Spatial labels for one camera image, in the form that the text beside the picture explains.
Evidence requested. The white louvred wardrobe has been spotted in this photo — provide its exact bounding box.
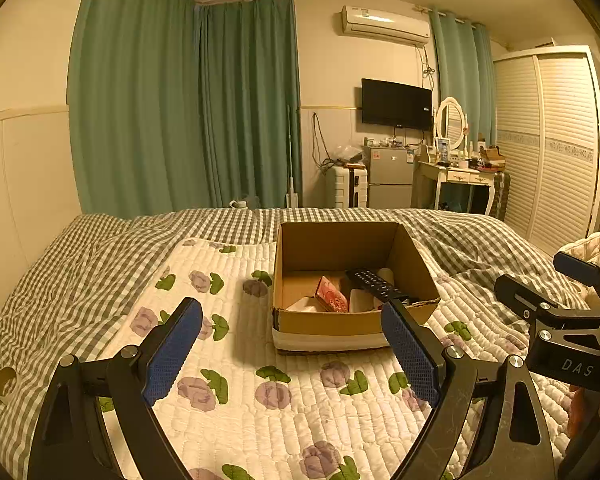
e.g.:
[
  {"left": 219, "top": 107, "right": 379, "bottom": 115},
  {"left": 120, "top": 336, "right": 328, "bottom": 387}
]
[{"left": 492, "top": 45, "right": 600, "bottom": 256}]

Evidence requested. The pink floral wallet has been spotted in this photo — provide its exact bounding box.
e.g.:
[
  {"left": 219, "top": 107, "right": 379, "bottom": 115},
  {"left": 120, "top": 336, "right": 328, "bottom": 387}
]
[{"left": 316, "top": 276, "right": 351, "bottom": 313}]

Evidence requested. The white air conditioner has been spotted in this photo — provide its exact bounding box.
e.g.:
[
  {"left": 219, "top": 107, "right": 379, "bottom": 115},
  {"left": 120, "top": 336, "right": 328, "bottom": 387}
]
[{"left": 341, "top": 5, "right": 432, "bottom": 46}]

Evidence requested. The black remote control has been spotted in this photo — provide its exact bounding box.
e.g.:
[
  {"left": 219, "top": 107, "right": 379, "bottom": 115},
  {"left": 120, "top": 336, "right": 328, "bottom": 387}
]
[{"left": 345, "top": 269, "right": 416, "bottom": 306}]

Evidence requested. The white mop pole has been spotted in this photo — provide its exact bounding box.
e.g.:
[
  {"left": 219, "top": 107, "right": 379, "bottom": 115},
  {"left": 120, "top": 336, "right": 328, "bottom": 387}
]
[{"left": 285, "top": 105, "right": 301, "bottom": 208}]

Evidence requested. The green corner curtain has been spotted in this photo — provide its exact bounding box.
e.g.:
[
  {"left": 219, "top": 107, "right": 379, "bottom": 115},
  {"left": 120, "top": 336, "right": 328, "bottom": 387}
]
[{"left": 195, "top": 0, "right": 303, "bottom": 208}]

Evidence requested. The dark suitcase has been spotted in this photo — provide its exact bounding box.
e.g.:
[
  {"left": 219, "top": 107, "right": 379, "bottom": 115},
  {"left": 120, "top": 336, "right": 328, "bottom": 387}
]
[{"left": 491, "top": 170, "right": 511, "bottom": 221}]

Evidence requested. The narrow green curtain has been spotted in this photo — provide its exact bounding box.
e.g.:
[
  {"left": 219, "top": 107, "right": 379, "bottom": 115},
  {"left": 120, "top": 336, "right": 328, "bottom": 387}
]
[{"left": 427, "top": 7, "right": 498, "bottom": 148}]

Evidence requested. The oval white mirror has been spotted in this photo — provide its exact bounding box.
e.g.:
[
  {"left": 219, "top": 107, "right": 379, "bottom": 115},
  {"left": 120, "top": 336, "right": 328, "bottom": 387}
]
[{"left": 436, "top": 96, "right": 467, "bottom": 138}]

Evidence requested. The grey small fridge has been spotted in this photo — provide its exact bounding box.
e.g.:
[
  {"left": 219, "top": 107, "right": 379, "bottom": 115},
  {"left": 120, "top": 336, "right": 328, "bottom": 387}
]
[{"left": 362, "top": 145, "right": 416, "bottom": 209}]

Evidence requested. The white tube with red cap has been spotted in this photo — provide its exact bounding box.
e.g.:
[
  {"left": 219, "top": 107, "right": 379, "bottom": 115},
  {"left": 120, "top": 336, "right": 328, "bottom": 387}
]
[{"left": 349, "top": 288, "right": 381, "bottom": 313}]

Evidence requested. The small brown box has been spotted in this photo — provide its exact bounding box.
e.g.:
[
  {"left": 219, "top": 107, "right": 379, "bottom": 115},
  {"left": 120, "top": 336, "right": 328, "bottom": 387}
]
[{"left": 480, "top": 146, "right": 507, "bottom": 168}]

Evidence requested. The white suitcase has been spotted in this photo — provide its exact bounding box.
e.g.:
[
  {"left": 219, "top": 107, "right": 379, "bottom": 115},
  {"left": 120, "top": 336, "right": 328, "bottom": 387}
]
[{"left": 328, "top": 165, "right": 369, "bottom": 208}]

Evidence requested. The person's right hand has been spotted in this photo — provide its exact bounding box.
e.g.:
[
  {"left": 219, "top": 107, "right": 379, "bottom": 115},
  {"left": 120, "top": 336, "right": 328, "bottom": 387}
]
[{"left": 567, "top": 387, "right": 600, "bottom": 438}]

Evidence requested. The dark wall cable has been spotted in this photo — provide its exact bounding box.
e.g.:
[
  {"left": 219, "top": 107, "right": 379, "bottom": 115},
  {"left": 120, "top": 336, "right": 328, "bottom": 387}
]
[{"left": 311, "top": 112, "right": 333, "bottom": 168}]

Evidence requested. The white quilted jacket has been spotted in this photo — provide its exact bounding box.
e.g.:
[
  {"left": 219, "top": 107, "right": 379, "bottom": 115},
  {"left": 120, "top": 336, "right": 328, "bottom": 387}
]
[{"left": 560, "top": 230, "right": 600, "bottom": 311}]

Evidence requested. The grey checked blanket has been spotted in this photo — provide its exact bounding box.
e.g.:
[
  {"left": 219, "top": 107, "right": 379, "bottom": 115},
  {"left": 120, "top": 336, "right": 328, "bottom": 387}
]
[{"left": 0, "top": 207, "right": 596, "bottom": 466}]

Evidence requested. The black wall television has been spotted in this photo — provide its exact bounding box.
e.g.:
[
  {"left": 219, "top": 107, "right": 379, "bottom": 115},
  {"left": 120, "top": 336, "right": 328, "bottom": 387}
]
[{"left": 361, "top": 78, "right": 433, "bottom": 131}]

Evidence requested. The brown cardboard box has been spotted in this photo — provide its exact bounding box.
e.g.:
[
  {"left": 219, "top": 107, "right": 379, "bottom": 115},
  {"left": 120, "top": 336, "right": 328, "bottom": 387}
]
[{"left": 271, "top": 221, "right": 441, "bottom": 356}]

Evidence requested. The white dressing table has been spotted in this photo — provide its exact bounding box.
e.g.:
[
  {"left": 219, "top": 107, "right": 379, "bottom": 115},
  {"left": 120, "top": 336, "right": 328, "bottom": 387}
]
[{"left": 412, "top": 157, "right": 501, "bottom": 218}]

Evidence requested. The wide green curtain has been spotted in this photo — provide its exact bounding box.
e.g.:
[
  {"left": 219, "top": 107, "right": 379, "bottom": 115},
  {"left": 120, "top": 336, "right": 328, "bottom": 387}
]
[{"left": 67, "top": 0, "right": 218, "bottom": 216}]

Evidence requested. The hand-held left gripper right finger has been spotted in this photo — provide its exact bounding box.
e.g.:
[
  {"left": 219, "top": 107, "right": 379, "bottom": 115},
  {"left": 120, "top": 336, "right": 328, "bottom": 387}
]
[{"left": 381, "top": 300, "right": 563, "bottom": 480}]

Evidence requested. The clear plastic bag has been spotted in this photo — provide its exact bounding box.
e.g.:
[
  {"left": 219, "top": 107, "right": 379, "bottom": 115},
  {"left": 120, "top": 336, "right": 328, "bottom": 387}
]
[{"left": 335, "top": 144, "right": 366, "bottom": 163}]

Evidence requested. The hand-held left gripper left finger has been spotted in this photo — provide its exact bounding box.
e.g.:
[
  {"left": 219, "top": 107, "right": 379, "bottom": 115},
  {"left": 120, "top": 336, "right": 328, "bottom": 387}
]
[{"left": 27, "top": 297, "right": 203, "bottom": 480}]

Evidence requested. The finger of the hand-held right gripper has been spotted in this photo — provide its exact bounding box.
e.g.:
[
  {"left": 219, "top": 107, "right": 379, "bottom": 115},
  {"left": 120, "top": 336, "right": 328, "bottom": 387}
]
[
  {"left": 494, "top": 273, "right": 556, "bottom": 321},
  {"left": 553, "top": 251, "right": 600, "bottom": 286}
]

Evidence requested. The white floral quilted mat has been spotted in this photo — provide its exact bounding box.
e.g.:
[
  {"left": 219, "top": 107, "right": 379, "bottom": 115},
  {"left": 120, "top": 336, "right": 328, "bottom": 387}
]
[{"left": 87, "top": 237, "right": 576, "bottom": 480}]

